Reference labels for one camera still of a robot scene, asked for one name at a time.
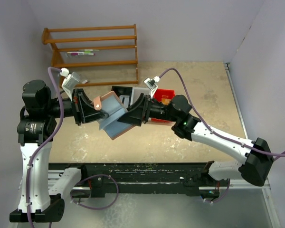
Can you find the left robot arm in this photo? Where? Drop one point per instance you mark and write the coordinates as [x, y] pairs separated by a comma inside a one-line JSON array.
[[36, 131]]

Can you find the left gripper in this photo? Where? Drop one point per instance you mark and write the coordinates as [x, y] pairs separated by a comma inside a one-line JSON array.
[[84, 109]]

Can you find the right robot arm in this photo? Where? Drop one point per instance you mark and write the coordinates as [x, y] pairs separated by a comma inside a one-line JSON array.
[[252, 160]]

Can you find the black plastic bin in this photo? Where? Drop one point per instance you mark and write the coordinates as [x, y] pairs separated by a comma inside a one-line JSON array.
[[124, 93]]

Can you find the pink leather card holder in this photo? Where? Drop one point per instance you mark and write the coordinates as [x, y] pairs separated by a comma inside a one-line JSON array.
[[114, 109]]

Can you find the green marker pen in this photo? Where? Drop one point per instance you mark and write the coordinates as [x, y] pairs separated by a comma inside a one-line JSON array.
[[88, 50]]

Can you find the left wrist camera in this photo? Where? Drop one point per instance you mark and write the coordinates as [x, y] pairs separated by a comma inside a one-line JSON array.
[[70, 81]]

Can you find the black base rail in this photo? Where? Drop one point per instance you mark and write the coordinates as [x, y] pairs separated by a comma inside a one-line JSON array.
[[191, 179]]

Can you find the pink marker pen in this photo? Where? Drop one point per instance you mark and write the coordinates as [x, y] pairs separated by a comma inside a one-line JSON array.
[[81, 54]]

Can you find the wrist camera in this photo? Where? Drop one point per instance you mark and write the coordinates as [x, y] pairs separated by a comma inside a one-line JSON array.
[[152, 85], [70, 81]]

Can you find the red plastic bin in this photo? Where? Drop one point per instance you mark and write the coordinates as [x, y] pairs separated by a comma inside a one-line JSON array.
[[159, 94]]

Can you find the gold card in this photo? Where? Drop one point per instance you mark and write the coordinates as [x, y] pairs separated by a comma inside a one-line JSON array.
[[165, 101]]

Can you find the aluminium table edge rail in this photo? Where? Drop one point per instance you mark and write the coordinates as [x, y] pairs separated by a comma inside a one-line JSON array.
[[266, 189]]

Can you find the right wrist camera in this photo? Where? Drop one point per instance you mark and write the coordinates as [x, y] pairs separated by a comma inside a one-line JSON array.
[[152, 85]]

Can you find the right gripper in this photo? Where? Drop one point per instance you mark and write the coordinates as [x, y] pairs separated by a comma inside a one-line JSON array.
[[137, 116]]

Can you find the white plastic bin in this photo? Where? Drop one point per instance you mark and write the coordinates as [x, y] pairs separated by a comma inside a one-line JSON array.
[[139, 90]]

